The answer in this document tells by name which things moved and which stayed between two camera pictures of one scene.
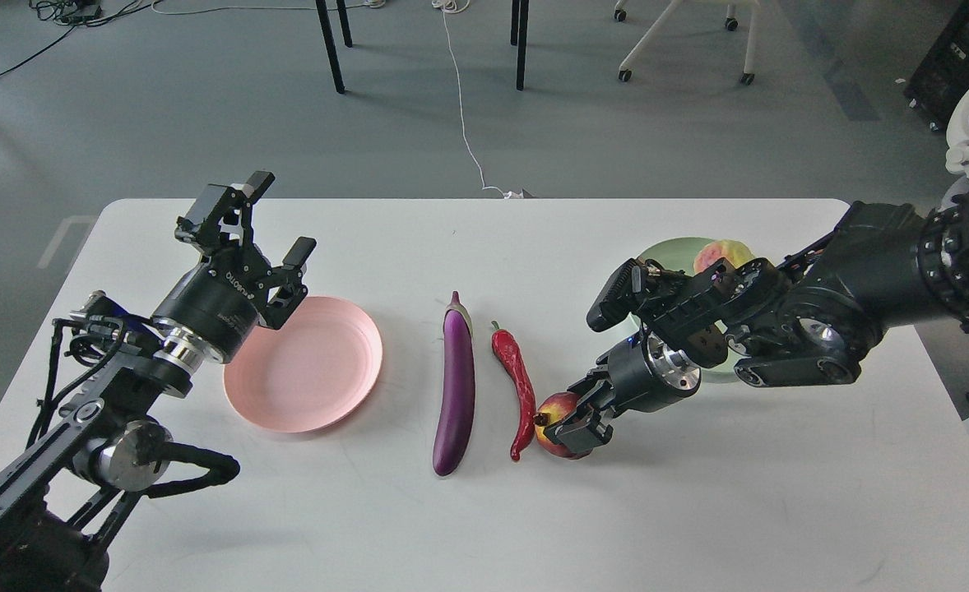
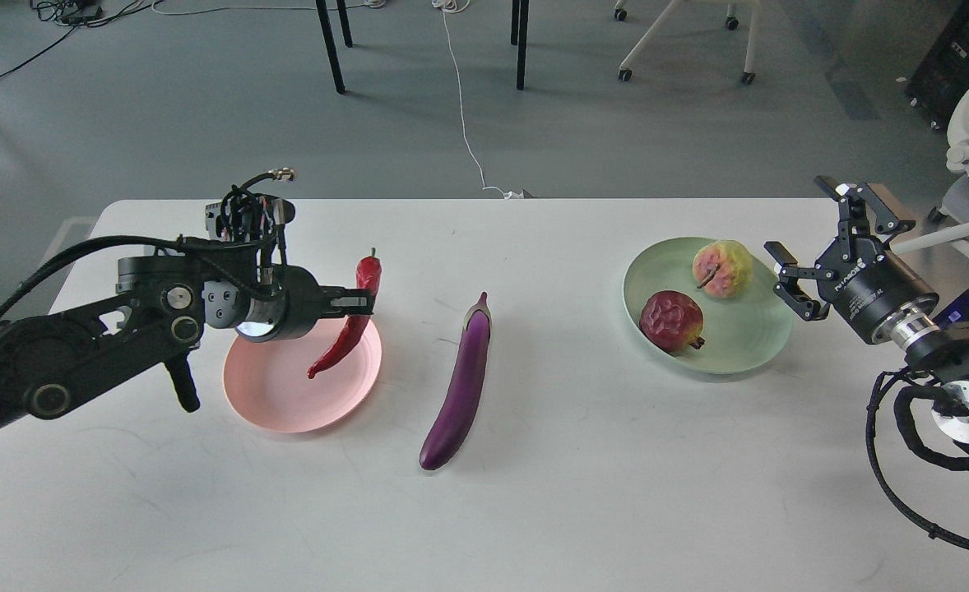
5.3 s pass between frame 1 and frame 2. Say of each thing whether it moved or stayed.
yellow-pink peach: stayed
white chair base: stayed
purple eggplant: moved
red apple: moved
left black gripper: moved
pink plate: stayed
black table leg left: stayed
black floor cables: stayed
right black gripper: moved
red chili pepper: moved
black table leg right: stayed
